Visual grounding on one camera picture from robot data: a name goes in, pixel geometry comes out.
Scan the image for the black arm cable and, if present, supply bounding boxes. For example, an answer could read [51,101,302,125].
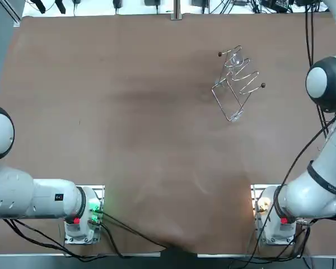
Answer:
[305,0,330,141]

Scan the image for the silver wire goblet holder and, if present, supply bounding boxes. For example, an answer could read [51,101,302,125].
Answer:
[211,44,267,123]

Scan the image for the clear glass goblet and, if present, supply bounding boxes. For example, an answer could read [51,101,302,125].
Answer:
[223,49,246,82]

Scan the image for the aluminium frame rail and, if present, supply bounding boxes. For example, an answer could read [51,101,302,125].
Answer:
[12,8,22,28]

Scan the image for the black base cable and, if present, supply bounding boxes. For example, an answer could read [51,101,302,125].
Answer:
[100,210,170,251]

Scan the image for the black labelled power adapter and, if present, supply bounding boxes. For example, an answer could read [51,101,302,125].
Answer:
[262,0,290,9]

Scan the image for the aluminium frame post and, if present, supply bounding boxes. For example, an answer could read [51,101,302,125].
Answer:
[170,0,183,21]

